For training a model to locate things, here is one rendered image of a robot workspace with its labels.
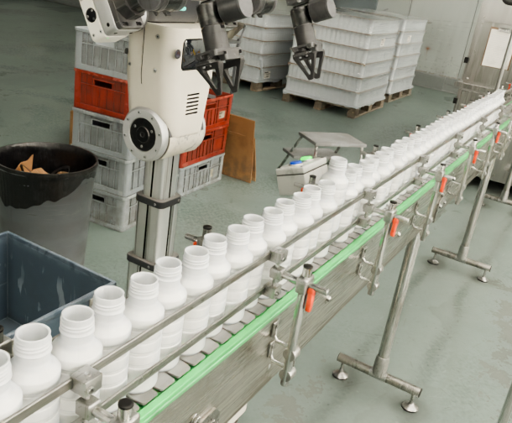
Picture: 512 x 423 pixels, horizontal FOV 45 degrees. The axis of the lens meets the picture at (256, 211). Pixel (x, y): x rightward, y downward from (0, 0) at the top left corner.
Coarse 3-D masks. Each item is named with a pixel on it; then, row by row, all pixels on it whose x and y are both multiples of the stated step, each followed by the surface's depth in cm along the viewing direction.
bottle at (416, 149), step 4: (412, 136) 179; (416, 136) 182; (420, 136) 181; (416, 140) 179; (420, 140) 179; (416, 144) 179; (420, 144) 180; (416, 148) 180; (420, 148) 181; (416, 152) 180; (420, 152) 180; (416, 156) 180; (416, 164) 181; (412, 168) 181; (416, 168) 182; (412, 172) 182; (416, 172) 183; (412, 176) 182; (412, 184) 184; (408, 188) 183; (412, 188) 184
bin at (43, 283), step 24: (0, 240) 131; (24, 240) 130; (0, 264) 134; (24, 264) 132; (48, 264) 128; (72, 264) 124; (0, 288) 136; (24, 288) 134; (48, 288) 130; (72, 288) 126; (96, 288) 123; (0, 312) 138; (24, 312) 137; (48, 312) 132
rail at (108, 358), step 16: (464, 128) 227; (464, 144) 237; (416, 160) 176; (320, 224) 121; (352, 224) 140; (288, 240) 110; (240, 272) 96; (288, 272) 114; (224, 288) 93; (192, 304) 86; (240, 304) 100; (224, 320) 96; (144, 336) 77; (112, 352) 72; (176, 352) 86; (96, 368) 70; (160, 368) 84; (64, 384) 66; (128, 384) 78; (48, 400) 65; (112, 400) 76; (16, 416) 61
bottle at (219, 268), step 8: (208, 240) 95; (216, 240) 96; (224, 240) 95; (208, 248) 93; (216, 248) 93; (224, 248) 94; (216, 256) 93; (224, 256) 95; (216, 264) 94; (224, 264) 94; (208, 272) 93; (216, 272) 93; (224, 272) 94; (216, 280) 94; (216, 296) 95; (224, 296) 96; (216, 304) 96; (224, 304) 97; (216, 312) 96; (208, 320) 96; (216, 320) 97; (208, 336) 97
